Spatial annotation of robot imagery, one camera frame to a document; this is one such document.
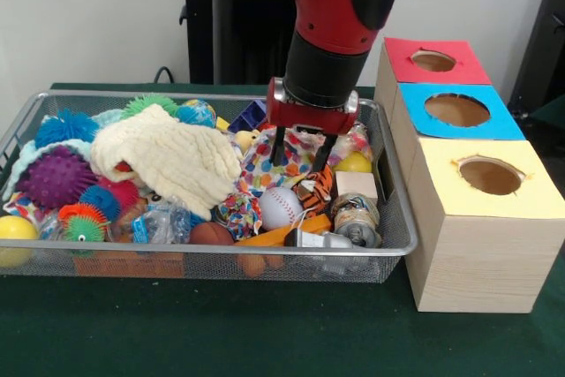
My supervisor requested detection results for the white baseball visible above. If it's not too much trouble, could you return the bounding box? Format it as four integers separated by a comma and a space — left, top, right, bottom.
258, 186, 305, 231

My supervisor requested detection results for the yellow smooth ball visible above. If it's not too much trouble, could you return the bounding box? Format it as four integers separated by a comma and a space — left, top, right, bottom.
0, 215, 40, 268

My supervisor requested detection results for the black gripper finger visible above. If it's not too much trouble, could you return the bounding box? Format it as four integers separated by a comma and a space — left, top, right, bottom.
312, 133, 337, 173
268, 125, 288, 167

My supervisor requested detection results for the globe print ball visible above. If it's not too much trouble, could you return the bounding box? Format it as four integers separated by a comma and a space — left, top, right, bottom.
175, 98, 218, 129

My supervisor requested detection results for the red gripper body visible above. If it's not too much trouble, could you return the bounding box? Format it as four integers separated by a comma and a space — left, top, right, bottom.
266, 77, 361, 136

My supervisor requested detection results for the shallow mesh bin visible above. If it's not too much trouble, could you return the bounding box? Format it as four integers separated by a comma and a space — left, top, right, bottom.
0, 89, 419, 284

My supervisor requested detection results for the blue building block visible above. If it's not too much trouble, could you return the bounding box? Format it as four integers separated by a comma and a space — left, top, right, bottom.
227, 100, 268, 133

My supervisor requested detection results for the polka dot cloth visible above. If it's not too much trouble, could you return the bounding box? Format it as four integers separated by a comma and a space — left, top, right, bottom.
237, 127, 372, 195

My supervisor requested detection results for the crushed drink can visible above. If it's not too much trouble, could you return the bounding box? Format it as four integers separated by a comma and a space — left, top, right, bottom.
329, 192, 383, 248

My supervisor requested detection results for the wooden box with three holes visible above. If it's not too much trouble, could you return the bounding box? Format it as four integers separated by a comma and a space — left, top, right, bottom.
373, 36, 565, 314

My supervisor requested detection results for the cream knitted cloth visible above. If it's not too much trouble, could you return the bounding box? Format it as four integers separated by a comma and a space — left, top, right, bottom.
90, 102, 243, 222

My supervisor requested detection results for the blue puffer ball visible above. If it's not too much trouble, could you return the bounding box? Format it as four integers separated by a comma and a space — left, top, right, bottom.
34, 108, 102, 148

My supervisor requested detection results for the purple spiky ball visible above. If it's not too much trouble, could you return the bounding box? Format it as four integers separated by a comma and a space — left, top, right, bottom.
17, 145, 101, 210

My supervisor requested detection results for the plain wooden cube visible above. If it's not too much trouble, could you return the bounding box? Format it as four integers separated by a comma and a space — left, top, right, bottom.
333, 170, 380, 201

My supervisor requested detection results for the black chair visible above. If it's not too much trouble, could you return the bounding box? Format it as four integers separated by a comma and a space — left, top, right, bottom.
507, 0, 565, 109

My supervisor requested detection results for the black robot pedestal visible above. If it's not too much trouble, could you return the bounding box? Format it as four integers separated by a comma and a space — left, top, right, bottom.
169, 0, 305, 87

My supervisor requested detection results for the tiger plush toy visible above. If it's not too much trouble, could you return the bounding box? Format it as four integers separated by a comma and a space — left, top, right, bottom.
293, 164, 335, 215

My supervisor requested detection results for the black cable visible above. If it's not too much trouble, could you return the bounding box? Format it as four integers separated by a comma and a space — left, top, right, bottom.
153, 66, 191, 85

